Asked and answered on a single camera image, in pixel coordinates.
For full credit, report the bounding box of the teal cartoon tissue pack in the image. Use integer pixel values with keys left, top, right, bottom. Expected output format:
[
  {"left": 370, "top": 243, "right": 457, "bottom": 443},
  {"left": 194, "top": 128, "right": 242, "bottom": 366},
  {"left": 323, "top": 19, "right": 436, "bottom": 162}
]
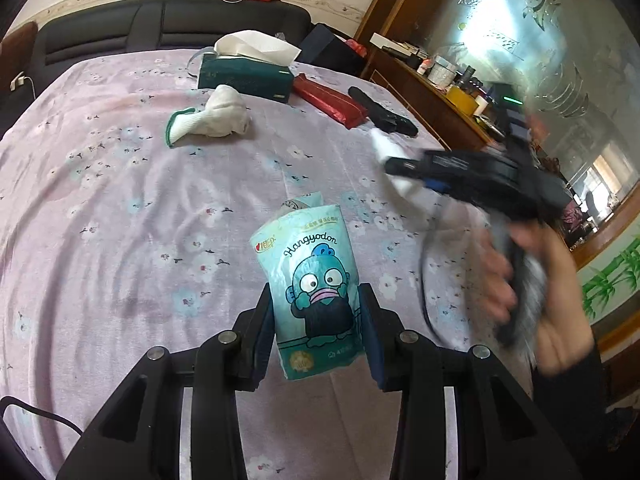
[{"left": 250, "top": 192, "right": 363, "bottom": 380}]

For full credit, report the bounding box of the white small bottle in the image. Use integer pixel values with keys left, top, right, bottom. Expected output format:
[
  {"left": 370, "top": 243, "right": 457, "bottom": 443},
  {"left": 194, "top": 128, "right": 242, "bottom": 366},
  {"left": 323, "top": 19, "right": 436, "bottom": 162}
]
[{"left": 370, "top": 128, "right": 423, "bottom": 200}]

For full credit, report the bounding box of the person's right hand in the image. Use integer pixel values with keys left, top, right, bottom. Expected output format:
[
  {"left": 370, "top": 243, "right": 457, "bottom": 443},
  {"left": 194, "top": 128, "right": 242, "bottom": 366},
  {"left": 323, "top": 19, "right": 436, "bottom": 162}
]
[{"left": 480, "top": 222, "right": 596, "bottom": 377}]

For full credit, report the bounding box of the wooden sideboard cabinet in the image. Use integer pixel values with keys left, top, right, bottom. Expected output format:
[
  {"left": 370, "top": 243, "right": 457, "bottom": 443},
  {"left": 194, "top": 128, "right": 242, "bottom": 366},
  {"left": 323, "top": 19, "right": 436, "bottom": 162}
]
[{"left": 362, "top": 49, "right": 492, "bottom": 151}]

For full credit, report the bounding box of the white plastic jar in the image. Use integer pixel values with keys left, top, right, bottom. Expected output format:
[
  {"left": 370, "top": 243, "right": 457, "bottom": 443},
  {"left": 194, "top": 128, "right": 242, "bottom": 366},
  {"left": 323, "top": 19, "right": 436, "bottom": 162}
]
[{"left": 427, "top": 55, "right": 457, "bottom": 89}]

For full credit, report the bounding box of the black pistol-shaped object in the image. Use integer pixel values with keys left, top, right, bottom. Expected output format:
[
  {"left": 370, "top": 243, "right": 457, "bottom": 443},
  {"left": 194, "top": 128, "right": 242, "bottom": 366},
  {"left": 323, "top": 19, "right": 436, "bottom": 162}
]
[{"left": 348, "top": 87, "right": 419, "bottom": 139}]

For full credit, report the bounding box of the bamboo painted glass panel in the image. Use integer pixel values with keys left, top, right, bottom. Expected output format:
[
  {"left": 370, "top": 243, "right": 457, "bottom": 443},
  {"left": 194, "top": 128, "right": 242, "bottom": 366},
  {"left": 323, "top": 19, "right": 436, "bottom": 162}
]
[{"left": 578, "top": 228, "right": 639, "bottom": 324}]

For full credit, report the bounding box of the etched glass partition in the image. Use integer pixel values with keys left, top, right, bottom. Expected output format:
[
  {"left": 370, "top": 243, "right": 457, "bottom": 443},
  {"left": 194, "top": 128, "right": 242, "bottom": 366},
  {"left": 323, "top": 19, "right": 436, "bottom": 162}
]
[{"left": 422, "top": 0, "right": 639, "bottom": 219}]

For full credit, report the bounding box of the lilac floral bed sheet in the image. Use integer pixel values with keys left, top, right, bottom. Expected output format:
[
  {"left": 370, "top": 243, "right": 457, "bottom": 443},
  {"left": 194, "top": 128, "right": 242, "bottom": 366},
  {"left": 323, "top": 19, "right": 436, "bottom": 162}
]
[{"left": 0, "top": 48, "right": 536, "bottom": 480}]

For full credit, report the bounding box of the dark red pouch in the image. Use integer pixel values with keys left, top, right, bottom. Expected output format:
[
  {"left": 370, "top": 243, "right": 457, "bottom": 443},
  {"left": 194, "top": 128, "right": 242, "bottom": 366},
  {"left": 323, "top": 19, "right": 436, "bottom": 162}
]
[{"left": 293, "top": 74, "right": 368, "bottom": 129}]

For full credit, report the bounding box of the dark blue shopping bag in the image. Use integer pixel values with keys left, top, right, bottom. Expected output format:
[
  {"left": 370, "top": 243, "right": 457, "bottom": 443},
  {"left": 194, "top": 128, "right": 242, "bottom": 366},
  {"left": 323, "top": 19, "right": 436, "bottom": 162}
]
[{"left": 296, "top": 23, "right": 367, "bottom": 77}]

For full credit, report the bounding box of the white green crumpled cloth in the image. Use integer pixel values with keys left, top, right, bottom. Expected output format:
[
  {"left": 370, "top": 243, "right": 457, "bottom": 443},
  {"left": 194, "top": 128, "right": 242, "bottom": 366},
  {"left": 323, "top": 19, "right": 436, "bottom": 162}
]
[{"left": 165, "top": 84, "right": 250, "bottom": 148}]

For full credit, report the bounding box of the green tissue box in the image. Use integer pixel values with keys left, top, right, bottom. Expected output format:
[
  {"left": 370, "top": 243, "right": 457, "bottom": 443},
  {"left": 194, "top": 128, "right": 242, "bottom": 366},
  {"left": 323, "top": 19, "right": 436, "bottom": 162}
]
[{"left": 196, "top": 54, "right": 294, "bottom": 104}]

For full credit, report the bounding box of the black leather sofa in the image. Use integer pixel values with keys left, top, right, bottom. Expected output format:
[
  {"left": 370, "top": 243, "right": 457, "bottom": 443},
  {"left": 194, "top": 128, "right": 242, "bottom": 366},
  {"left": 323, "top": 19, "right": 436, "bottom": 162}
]
[{"left": 1, "top": 0, "right": 311, "bottom": 132}]

